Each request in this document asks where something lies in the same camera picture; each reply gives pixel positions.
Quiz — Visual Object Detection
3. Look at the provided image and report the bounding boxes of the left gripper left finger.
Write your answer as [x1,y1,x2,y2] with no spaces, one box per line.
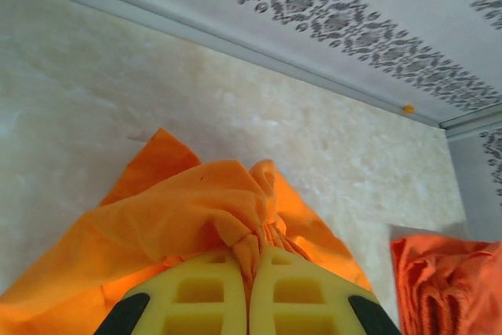
[93,250,250,335]

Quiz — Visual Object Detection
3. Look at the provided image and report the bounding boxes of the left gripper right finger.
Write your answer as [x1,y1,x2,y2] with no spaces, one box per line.
[250,246,403,335]

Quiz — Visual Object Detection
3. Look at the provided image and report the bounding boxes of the yellow-orange shorts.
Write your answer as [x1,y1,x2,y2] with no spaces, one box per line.
[0,126,373,335]

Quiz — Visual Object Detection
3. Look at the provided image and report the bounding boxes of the red-orange shorts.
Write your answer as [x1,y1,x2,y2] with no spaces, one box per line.
[390,232,502,335]

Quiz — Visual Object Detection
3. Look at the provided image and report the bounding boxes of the aluminium side rail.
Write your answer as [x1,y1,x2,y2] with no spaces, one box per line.
[438,115,502,144]

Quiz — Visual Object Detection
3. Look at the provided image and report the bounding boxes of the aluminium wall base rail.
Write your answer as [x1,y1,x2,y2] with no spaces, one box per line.
[0,0,448,132]

